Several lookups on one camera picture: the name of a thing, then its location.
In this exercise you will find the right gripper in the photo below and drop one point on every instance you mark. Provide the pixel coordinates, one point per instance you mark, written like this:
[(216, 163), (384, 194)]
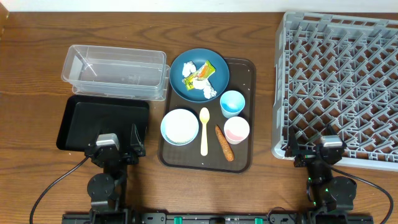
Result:
[(293, 150)]

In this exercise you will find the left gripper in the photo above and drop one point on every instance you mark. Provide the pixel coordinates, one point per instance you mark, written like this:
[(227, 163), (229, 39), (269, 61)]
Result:
[(137, 150)]

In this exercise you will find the pink cup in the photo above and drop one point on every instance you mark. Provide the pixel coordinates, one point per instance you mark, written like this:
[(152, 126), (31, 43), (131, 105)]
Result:
[(236, 129)]

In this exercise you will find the orange carrot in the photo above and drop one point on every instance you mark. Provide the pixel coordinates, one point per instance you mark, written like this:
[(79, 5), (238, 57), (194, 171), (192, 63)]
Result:
[(227, 151)]

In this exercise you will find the light blue cup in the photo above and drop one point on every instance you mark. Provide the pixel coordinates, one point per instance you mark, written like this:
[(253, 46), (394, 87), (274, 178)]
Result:
[(232, 103)]

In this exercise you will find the white tissue large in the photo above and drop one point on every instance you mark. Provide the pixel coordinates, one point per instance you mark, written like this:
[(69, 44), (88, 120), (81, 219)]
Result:
[(206, 87)]

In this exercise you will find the dark blue plate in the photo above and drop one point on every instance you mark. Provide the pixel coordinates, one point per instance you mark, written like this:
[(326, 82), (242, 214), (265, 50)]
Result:
[(219, 80)]

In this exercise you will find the yellow green snack wrapper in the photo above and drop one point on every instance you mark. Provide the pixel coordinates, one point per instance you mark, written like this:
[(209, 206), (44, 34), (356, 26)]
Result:
[(203, 73)]

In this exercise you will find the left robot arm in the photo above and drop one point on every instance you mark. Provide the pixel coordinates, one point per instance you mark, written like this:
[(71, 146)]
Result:
[(107, 190)]

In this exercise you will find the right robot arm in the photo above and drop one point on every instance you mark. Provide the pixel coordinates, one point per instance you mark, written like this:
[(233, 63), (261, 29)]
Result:
[(332, 196)]

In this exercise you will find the grey dishwasher rack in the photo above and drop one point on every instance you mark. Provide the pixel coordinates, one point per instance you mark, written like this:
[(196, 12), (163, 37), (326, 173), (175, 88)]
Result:
[(338, 71)]

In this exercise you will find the light blue bowl with rice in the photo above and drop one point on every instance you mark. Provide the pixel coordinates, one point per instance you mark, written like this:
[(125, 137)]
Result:
[(179, 127)]

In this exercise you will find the black tray bin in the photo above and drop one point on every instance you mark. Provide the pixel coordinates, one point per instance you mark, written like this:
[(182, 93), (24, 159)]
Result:
[(85, 117)]

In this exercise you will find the clear plastic bin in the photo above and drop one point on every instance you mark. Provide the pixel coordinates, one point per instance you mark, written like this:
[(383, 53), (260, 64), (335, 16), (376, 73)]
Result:
[(117, 72)]

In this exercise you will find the yellow plastic spoon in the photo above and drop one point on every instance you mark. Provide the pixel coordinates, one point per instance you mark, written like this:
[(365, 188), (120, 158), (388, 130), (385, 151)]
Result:
[(204, 118)]

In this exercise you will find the brown serving tray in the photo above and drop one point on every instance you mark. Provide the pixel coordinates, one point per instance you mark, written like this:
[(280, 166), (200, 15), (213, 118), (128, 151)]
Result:
[(242, 79)]

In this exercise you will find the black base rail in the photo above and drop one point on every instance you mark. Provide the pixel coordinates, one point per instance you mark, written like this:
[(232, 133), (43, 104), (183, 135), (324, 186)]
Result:
[(162, 218)]

